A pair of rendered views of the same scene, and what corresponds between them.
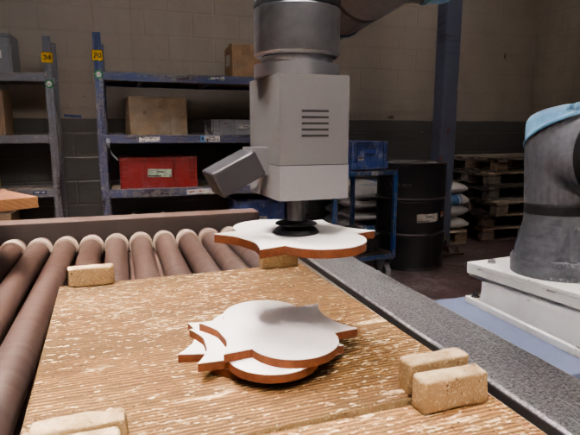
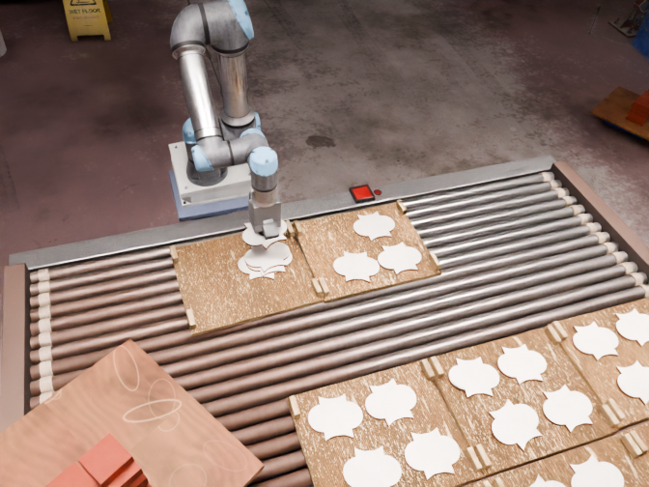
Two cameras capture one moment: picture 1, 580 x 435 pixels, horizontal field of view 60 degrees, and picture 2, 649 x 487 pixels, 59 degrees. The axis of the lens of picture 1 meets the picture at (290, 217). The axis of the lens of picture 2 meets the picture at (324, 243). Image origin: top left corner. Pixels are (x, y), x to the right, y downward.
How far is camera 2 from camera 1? 1.78 m
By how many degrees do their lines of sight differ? 86
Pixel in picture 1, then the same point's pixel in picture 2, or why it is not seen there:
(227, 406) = (296, 268)
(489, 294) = (196, 198)
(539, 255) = (214, 177)
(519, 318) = (213, 198)
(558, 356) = (239, 201)
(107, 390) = (289, 292)
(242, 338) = (276, 261)
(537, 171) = not seen: hidden behind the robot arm
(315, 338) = (277, 246)
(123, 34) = not seen: outside the picture
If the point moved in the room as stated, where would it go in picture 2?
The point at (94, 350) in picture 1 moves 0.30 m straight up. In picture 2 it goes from (264, 301) to (263, 234)
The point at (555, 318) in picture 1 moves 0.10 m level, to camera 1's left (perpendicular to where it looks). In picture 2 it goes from (229, 191) to (226, 210)
